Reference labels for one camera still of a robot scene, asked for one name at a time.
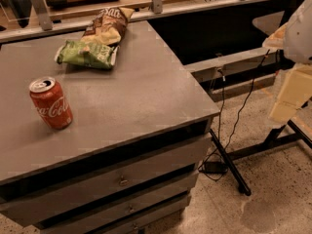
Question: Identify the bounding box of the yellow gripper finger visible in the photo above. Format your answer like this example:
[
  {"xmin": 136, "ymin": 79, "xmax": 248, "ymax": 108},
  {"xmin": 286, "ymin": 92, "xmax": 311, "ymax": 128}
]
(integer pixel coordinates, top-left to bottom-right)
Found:
[
  {"xmin": 262, "ymin": 23, "xmax": 287, "ymax": 50},
  {"xmin": 268, "ymin": 63, "xmax": 312, "ymax": 125}
]

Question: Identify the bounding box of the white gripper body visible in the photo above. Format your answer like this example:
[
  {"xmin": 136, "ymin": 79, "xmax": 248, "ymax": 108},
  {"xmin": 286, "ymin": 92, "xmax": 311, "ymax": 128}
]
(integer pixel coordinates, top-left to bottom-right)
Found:
[{"xmin": 283, "ymin": 0, "xmax": 312, "ymax": 64}]

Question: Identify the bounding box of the red Coca-Cola can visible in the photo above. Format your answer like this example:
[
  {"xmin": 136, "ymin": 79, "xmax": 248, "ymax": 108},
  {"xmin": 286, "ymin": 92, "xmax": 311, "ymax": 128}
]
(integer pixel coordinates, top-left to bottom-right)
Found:
[{"xmin": 29, "ymin": 76, "xmax": 73, "ymax": 130}]

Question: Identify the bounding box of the black metal table leg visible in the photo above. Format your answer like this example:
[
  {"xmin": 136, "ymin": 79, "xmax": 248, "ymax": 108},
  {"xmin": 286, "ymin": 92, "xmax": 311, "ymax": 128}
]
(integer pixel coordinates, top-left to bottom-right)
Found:
[{"xmin": 210, "ymin": 120, "xmax": 312, "ymax": 196}]

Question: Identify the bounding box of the black power adapter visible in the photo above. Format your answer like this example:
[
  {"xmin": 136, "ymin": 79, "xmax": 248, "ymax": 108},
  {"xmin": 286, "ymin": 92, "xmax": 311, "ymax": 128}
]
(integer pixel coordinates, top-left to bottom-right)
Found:
[{"xmin": 203, "ymin": 162, "xmax": 227, "ymax": 175}]

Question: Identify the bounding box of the brown yellow chip bag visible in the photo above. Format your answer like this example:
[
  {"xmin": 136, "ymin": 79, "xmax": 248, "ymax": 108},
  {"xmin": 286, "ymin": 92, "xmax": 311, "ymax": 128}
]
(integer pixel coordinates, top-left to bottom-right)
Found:
[{"xmin": 81, "ymin": 8, "xmax": 134, "ymax": 46}]

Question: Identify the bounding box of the green chip bag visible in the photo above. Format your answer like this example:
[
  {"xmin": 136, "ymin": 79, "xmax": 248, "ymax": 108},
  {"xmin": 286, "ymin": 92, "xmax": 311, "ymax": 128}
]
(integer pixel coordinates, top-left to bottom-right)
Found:
[{"xmin": 55, "ymin": 40, "xmax": 119, "ymax": 70}]

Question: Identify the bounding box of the grey drawer cabinet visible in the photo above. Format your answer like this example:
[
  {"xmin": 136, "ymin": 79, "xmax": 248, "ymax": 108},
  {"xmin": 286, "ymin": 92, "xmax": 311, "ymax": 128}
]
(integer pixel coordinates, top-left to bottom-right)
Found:
[{"xmin": 0, "ymin": 21, "xmax": 218, "ymax": 232}]

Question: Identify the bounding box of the bottom grey drawer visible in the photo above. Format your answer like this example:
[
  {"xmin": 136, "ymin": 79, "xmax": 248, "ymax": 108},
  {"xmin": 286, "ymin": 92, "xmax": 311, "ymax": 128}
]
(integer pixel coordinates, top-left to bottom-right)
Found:
[{"xmin": 93, "ymin": 193, "xmax": 190, "ymax": 234}]

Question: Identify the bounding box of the grey drawer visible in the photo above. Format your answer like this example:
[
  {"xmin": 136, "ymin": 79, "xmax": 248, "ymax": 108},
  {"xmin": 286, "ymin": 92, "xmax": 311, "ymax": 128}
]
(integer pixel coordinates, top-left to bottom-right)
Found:
[
  {"xmin": 93, "ymin": 193, "xmax": 190, "ymax": 234},
  {"xmin": 1, "ymin": 136, "xmax": 210, "ymax": 226},
  {"xmin": 40, "ymin": 172, "xmax": 198, "ymax": 234}
]

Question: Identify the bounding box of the middle grey drawer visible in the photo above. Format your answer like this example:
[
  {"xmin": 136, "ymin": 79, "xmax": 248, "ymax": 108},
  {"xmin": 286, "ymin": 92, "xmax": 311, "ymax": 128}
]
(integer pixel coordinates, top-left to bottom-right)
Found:
[{"xmin": 40, "ymin": 172, "xmax": 198, "ymax": 234}]

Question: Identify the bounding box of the top grey drawer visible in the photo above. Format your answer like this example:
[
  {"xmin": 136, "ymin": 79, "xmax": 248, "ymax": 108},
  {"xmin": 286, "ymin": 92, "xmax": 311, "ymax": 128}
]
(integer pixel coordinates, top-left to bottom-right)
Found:
[{"xmin": 1, "ymin": 136, "xmax": 210, "ymax": 226}]

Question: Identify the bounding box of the black cable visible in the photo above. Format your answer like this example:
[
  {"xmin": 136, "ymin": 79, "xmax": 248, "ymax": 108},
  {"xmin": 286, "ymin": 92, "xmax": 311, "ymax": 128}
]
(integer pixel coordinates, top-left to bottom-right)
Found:
[{"xmin": 197, "ymin": 49, "xmax": 271, "ymax": 182}]

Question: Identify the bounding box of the metal railing frame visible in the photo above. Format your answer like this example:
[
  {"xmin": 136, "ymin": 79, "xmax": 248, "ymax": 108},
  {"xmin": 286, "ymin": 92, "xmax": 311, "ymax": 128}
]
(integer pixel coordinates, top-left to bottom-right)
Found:
[{"xmin": 0, "ymin": 0, "xmax": 270, "ymax": 44}]

